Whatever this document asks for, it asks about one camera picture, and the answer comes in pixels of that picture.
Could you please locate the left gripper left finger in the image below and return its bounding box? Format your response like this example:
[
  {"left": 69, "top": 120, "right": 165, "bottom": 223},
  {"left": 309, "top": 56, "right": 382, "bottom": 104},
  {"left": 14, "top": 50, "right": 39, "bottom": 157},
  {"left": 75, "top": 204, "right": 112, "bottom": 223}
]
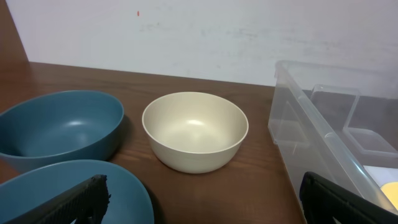
[{"left": 6, "top": 174, "right": 111, "bottom": 224}]

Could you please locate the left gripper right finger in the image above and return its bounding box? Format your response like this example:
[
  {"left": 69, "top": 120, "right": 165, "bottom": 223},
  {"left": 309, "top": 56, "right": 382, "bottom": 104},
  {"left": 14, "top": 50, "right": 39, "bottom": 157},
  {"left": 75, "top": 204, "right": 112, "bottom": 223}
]
[{"left": 299, "top": 172, "right": 397, "bottom": 224}]

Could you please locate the yellow cup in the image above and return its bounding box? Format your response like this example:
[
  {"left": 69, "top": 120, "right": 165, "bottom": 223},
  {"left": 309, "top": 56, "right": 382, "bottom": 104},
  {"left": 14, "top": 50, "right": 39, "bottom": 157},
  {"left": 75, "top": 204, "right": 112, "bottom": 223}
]
[{"left": 381, "top": 182, "right": 398, "bottom": 210}]

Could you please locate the clear plastic storage container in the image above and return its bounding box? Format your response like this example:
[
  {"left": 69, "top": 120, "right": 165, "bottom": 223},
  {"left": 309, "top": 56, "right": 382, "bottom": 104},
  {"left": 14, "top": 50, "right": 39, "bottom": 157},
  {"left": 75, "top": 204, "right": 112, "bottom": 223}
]
[{"left": 268, "top": 60, "right": 397, "bottom": 213}]

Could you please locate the dark blue bowl lower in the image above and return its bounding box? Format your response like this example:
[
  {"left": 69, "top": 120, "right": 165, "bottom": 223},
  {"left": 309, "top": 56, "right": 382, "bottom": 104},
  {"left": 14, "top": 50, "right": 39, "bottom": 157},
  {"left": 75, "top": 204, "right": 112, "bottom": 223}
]
[{"left": 1, "top": 160, "right": 155, "bottom": 223}]

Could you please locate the dark blue bowl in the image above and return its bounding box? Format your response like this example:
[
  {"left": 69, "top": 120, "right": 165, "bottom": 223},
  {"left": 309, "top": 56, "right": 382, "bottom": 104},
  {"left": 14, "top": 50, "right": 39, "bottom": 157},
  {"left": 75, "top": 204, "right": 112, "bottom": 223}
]
[
  {"left": 1, "top": 90, "right": 124, "bottom": 173},
  {"left": 1, "top": 160, "right": 155, "bottom": 223}
]

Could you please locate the dark blue bowl upper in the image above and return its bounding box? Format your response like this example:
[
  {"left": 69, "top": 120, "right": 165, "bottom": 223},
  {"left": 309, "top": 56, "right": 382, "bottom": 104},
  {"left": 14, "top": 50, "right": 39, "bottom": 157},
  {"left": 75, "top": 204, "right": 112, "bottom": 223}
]
[{"left": 1, "top": 90, "right": 124, "bottom": 173}]

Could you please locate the cream large bowl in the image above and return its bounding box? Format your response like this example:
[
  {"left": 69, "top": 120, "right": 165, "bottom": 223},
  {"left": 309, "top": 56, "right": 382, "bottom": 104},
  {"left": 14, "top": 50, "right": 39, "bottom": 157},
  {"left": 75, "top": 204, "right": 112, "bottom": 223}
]
[{"left": 142, "top": 92, "right": 249, "bottom": 174}]

